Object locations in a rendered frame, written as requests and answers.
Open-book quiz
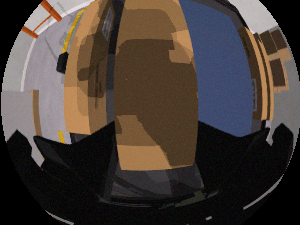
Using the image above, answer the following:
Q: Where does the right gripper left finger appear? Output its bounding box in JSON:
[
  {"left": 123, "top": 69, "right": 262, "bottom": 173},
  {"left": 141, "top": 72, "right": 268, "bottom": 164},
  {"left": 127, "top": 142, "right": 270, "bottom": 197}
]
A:
[{"left": 33, "top": 120, "right": 119, "bottom": 203}]

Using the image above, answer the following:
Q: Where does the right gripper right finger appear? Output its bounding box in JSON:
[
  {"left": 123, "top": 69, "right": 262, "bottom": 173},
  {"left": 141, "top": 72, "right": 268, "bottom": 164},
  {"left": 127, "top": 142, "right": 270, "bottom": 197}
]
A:
[{"left": 195, "top": 121, "right": 270, "bottom": 195}]

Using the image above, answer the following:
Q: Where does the brown cardboard carton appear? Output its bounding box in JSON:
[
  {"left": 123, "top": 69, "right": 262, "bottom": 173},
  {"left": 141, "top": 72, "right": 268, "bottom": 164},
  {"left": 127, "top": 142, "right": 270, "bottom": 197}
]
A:
[
  {"left": 114, "top": 0, "right": 198, "bottom": 171},
  {"left": 237, "top": 26, "right": 267, "bottom": 120},
  {"left": 64, "top": 0, "right": 115, "bottom": 135},
  {"left": 255, "top": 39, "right": 274, "bottom": 121}
]

